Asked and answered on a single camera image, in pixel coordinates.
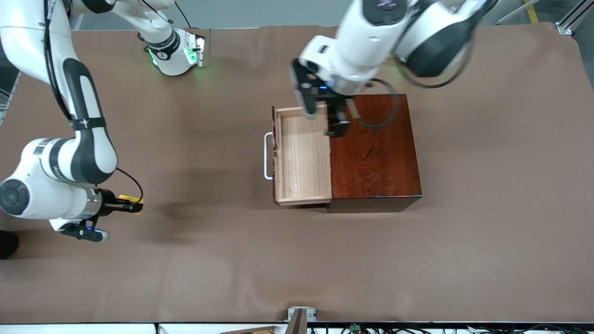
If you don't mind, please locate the dark brown wooden cabinet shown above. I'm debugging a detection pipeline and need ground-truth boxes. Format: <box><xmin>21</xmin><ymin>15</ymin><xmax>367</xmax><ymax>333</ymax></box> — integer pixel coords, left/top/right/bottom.
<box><xmin>329</xmin><ymin>94</ymin><xmax>423</xmax><ymax>214</ymax></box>

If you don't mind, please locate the aluminium frame profile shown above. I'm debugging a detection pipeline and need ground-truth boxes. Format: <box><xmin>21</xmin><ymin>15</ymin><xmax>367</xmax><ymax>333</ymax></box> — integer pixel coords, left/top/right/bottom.
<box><xmin>556</xmin><ymin>0</ymin><xmax>594</xmax><ymax>36</ymax></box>

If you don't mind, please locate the grey metal bracket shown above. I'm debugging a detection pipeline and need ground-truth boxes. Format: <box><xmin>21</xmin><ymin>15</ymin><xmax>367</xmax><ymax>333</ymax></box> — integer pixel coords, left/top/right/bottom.
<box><xmin>288</xmin><ymin>306</ymin><xmax>317</xmax><ymax>322</ymax></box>

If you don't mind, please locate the black right arm base cable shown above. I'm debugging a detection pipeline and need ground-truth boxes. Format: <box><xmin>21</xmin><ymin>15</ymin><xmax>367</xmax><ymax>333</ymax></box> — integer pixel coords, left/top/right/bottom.
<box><xmin>174</xmin><ymin>0</ymin><xmax>195</xmax><ymax>29</ymax></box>

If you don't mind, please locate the black round object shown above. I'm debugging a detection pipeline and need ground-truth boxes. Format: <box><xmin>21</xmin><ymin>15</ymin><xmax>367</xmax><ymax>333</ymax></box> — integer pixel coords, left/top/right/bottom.
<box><xmin>0</xmin><ymin>231</ymin><xmax>19</xmax><ymax>260</ymax></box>

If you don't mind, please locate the wooden drawer with white handle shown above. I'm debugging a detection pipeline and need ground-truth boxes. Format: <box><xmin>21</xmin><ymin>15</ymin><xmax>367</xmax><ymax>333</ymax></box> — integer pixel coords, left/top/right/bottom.
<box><xmin>264</xmin><ymin>105</ymin><xmax>333</xmax><ymax>206</ymax></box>

